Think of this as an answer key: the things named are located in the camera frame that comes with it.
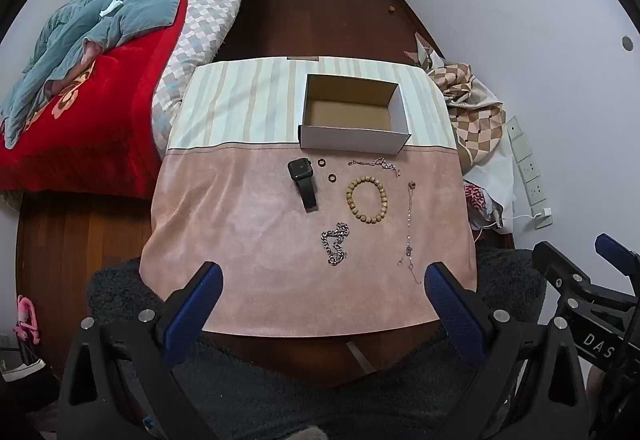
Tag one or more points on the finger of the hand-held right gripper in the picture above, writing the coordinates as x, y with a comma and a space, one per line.
565, 282
612, 247

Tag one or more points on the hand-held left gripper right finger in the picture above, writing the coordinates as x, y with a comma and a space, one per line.
452, 305

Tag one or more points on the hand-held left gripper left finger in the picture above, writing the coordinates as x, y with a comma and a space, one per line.
200, 300

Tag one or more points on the black smart watch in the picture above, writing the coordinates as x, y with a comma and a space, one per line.
300, 170

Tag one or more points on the white cardboard box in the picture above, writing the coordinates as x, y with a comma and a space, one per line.
350, 137

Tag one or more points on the white charger plug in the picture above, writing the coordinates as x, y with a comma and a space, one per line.
544, 216

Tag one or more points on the pink and striped tablecloth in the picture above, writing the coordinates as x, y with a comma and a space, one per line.
250, 230

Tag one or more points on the white table leg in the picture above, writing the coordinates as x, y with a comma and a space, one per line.
360, 356

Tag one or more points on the red and white bag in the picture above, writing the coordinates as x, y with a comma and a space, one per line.
477, 200

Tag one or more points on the dark fuzzy pants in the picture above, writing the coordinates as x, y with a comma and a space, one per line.
280, 400

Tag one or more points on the pink shoe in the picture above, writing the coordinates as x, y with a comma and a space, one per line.
25, 320

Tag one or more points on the beige checkered cloth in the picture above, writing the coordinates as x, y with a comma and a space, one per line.
475, 120

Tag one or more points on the bed with red cover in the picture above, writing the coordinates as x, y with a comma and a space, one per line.
100, 120

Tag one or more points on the checkered bed sheet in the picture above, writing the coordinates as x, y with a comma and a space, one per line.
210, 15

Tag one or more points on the round wall hole cap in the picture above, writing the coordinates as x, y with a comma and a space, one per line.
627, 43

